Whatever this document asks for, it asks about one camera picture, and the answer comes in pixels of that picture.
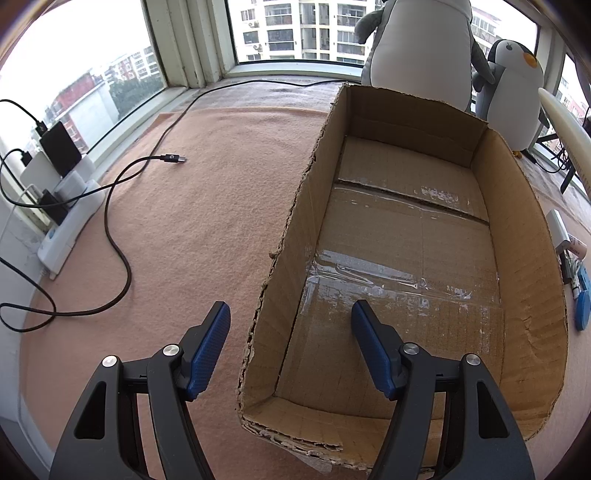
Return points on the black power bank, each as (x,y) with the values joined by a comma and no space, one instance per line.
(60,149)

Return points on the large penguin plush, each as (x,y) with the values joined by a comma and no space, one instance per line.
(424,48)

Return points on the white power bank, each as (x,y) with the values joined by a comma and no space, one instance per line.
(40,175)

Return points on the small penguin plush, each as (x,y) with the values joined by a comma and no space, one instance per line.
(511,104)

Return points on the ring light on tripod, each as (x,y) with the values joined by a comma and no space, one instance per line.
(575,139)

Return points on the cardboard box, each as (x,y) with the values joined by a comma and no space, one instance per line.
(421,210)

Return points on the white wall charger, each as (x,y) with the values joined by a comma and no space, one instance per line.
(558,231)

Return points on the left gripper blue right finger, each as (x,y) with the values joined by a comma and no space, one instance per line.
(380,346)

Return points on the pink felt mat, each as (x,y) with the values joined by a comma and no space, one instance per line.
(184,236)

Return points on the pink cogi bottle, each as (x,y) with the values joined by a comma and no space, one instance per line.
(577,247)

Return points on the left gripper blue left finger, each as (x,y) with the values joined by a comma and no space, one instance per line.
(201,346)

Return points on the white power strip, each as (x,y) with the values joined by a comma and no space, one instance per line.
(82,198)

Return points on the blue phone stand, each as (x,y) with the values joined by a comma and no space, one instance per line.
(583,301)

